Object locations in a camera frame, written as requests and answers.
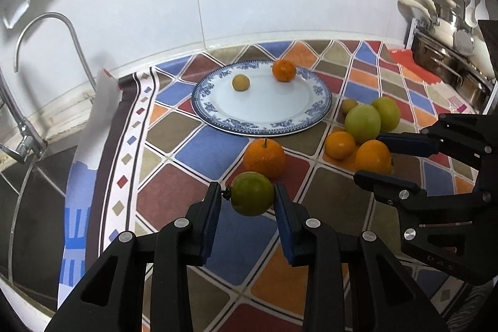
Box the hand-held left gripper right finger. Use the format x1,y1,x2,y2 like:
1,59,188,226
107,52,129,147
273,182,442,332

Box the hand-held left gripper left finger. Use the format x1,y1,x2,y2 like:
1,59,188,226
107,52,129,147
44,181,222,332

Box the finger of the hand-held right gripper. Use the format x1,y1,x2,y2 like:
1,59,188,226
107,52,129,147
354,170,498,226
375,113,498,178

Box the large yellow-green citrus fruit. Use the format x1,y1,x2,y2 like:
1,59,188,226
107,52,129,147
371,96,401,133
345,104,382,145

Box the small green citrus fruit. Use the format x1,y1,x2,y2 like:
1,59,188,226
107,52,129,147
230,171,275,217

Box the orange with stem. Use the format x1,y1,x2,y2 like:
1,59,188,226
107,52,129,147
243,138,286,179

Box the blue patterned white plate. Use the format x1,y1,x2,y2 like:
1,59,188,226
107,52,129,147
190,60,333,136

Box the colourful checked tablecloth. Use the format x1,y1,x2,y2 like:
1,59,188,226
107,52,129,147
86,40,498,332

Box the stainless steel pot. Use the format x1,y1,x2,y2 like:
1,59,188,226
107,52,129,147
412,32,495,104

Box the steel pots with utensils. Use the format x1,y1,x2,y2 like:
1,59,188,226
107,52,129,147
405,18,498,117

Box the metal slotted spatula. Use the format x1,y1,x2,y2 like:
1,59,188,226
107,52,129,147
454,0,476,56

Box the white pot with lid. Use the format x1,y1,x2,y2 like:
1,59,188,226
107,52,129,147
424,3,469,47

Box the white blue printed paper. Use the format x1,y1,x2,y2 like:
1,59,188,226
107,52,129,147
58,68,126,311

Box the tangerine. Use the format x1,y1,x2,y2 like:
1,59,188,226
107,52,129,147
271,60,297,82

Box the white plastic spoon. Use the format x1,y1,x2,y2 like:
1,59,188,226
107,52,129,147
465,0,489,28

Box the dark kitchen sink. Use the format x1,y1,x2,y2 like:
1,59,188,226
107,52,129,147
0,145,92,302

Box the chrome pull-down faucet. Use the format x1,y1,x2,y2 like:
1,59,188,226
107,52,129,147
0,71,49,163

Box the thin gooseneck faucet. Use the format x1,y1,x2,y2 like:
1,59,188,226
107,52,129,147
13,12,97,96

